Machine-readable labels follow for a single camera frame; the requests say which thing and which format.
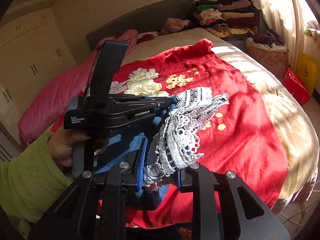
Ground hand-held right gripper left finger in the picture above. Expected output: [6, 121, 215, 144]
[32, 137, 148, 240]

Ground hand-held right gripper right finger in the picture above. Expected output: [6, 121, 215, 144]
[175, 162, 290, 240]

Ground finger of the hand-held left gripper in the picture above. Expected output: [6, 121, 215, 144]
[140, 97, 176, 111]
[109, 94, 160, 103]

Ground person's left forearm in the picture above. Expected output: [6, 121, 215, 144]
[0, 131, 75, 233]

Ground person's left hand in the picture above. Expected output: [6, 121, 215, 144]
[47, 127, 108, 168]

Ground dark red garment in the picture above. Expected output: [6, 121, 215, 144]
[136, 32, 159, 44]

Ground pink quilt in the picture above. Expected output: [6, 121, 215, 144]
[19, 29, 139, 150]

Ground red floral blanket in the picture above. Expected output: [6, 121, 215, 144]
[50, 39, 288, 230]

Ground grey bed headboard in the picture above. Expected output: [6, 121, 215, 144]
[86, 0, 195, 44]

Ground pink fuzzy garment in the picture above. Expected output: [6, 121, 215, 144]
[160, 17, 191, 35]

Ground cream wardrobe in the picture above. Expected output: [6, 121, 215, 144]
[0, 7, 75, 160]

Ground stack of folded clothes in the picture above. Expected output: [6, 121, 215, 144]
[192, 0, 260, 40]

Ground beige bed sheet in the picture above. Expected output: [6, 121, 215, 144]
[120, 27, 320, 205]

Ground floral laundry basket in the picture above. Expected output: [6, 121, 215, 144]
[246, 37, 289, 79]

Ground purple clothes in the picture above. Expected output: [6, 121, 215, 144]
[252, 29, 285, 47]

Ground red paper bag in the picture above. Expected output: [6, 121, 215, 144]
[283, 67, 311, 105]

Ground cream curtain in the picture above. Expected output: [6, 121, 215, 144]
[246, 0, 308, 63]

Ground yellow paper bag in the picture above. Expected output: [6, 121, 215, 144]
[297, 52, 320, 94]

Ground windowsill cloth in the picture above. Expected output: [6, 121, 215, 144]
[304, 20, 320, 38]

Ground white wire rack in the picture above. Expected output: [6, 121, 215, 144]
[275, 200, 320, 240]

